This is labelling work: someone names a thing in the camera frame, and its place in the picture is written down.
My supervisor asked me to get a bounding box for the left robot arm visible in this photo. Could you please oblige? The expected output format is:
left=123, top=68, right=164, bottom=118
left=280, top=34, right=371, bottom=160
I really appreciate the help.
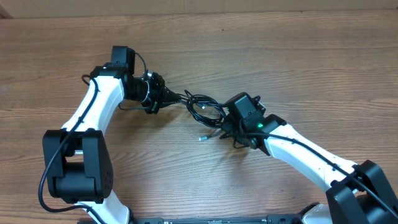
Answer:
left=38, top=45, right=182, bottom=223

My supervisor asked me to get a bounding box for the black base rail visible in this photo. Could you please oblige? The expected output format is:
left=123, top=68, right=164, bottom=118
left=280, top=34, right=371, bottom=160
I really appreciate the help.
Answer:
left=130, top=202, right=320, bottom=224

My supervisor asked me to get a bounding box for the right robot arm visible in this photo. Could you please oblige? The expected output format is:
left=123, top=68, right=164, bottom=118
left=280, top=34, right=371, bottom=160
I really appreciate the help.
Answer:
left=221, top=92, right=397, bottom=223

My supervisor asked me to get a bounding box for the black USB cable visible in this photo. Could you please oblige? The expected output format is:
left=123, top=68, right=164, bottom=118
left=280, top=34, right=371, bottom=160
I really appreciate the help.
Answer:
left=178, top=89, right=228, bottom=129
left=198, top=129, right=224, bottom=142

